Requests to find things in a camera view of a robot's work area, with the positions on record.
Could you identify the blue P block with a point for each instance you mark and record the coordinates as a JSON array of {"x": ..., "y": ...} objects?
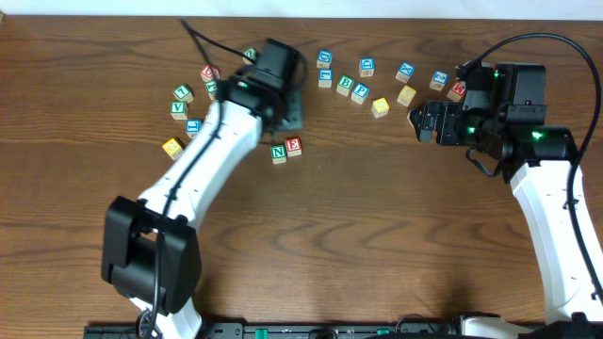
[{"x": 359, "y": 93}]

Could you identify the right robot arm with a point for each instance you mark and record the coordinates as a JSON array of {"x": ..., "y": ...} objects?
[{"x": 502, "y": 114}]

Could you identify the green J block left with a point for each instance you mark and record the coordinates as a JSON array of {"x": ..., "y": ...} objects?
[{"x": 211, "y": 89}]

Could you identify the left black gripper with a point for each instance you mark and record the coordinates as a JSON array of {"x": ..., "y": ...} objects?
[{"x": 292, "y": 115}]

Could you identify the blue 2 block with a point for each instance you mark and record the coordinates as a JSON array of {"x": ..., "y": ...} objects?
[{"x": 438, "y": 81}]

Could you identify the blue L block centre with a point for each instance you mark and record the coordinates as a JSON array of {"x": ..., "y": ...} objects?
[{"x": 325, "y": 78}]

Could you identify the plain yellow block centre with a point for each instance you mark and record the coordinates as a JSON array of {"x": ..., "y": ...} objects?
[{"x": 380, "y": 108}]

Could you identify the blue X block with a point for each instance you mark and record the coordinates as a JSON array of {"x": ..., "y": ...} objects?
[{"x": 405, "y": 72}]

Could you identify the red E block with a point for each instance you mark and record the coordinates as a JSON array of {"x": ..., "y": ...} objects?
[{"x": 293, "y": 146}]

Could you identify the blue D block right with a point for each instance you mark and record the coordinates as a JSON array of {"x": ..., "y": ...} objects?
[{"x": 366, "y": 67}]

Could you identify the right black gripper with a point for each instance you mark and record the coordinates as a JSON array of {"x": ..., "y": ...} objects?
[{"x": 436, "y": 122}]

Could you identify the yellow block far left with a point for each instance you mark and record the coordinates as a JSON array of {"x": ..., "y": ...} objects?
[{"x": 174, "y": 148}]

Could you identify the green B block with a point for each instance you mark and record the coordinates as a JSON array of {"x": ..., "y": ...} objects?
[{"x": 345, "y": 85}]

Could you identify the blue d block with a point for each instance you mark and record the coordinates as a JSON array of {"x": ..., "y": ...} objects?
[
  {"x": 324, "y": 59},
  {"x": 366, "y": 67}
]

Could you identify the blue l block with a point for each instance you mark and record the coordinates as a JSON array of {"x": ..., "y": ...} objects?
[
  {"x": 325, "y": 78},
  {"x": 193, "y": 127}
]

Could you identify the red M block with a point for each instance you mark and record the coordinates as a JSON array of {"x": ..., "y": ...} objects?
[{"x": 457, "y": 92}]

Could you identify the green V block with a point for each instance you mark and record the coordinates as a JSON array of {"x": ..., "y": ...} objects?
[{"x": 179, "y": 110}]

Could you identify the blue D block top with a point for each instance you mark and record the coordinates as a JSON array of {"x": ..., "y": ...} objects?
[{"x": 324, "y": 59}]

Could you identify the yellow S block right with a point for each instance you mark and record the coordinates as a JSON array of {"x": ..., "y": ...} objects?
[{"x": 406, "y": 96}]

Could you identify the green Z block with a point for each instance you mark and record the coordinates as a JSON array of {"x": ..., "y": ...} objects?
[{"x": 250, "y": 56}]

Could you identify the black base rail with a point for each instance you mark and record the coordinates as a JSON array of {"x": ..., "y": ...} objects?
[{"x": 240, "y": 331}]

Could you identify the red U block upper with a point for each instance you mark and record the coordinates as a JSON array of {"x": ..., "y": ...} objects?
[{"x": 209, "y": 73}]

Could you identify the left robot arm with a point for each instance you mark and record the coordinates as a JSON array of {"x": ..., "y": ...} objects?
[{"x": 150, "y": 249}]

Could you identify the blue L block left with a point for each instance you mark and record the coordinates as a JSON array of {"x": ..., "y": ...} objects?
[{"x": 193, "y": 127}]

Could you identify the green N block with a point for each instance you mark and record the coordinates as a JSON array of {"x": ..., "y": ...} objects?
[{"x": 278, "y": 154}]

